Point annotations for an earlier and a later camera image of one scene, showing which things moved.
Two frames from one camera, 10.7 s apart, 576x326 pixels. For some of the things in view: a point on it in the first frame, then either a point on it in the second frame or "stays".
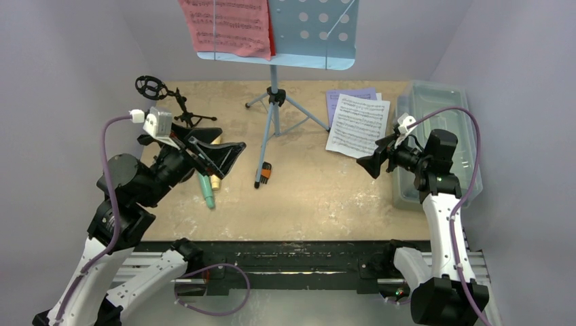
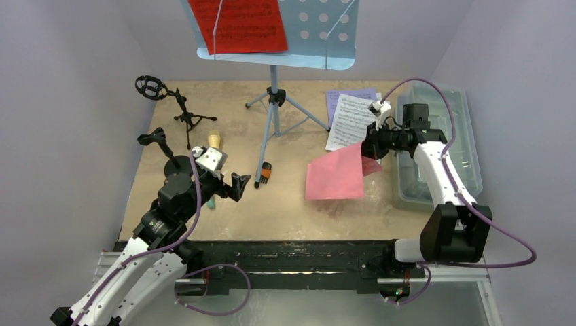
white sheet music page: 358,123 stays
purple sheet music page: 332,97 stays
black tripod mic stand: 153,87 stays
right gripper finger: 372,164 -> 375,145
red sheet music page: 240,27 -> 339,175
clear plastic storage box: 435,106 stays
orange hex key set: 265,172 stays
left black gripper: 217,157 -> 237,185
